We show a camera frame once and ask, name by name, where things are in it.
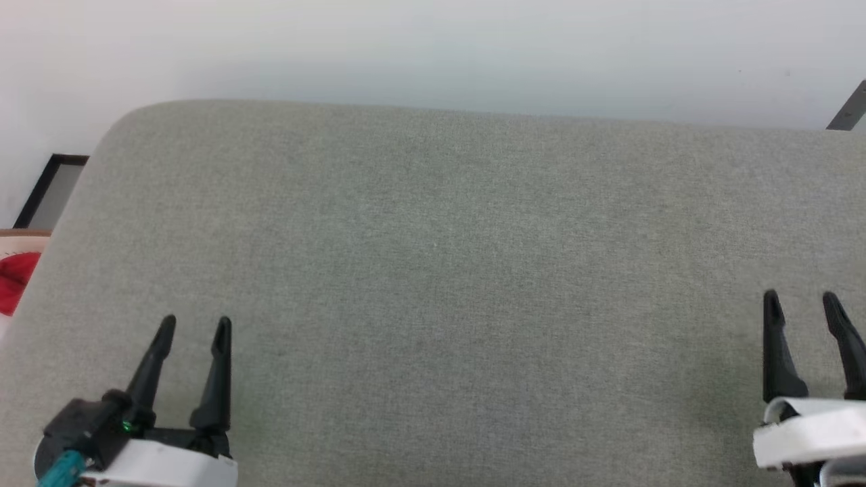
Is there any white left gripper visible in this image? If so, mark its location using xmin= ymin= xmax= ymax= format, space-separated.
xmin=81 ymin=314 xmax=240 ymax=487

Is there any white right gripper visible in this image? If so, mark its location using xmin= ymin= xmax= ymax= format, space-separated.
xmin=752 ymin=289 xmax=866 ymax=487

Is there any red white basketball jersey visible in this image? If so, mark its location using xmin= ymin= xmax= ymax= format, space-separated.
xmin=0 ymin=252 xmax=43 ymax=318

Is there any dark grey metal bar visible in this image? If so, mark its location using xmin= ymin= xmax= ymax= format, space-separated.
xmin=825 ymin=79 xmax=866 ymax=132

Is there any black cable with teal plug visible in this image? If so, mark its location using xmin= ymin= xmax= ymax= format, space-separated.
xmin=37 ymin=449 xmax=89 ymax=487

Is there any black picture frame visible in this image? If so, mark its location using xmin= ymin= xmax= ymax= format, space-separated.
xmin=12 ymin=154 xmax=91 ymax=231

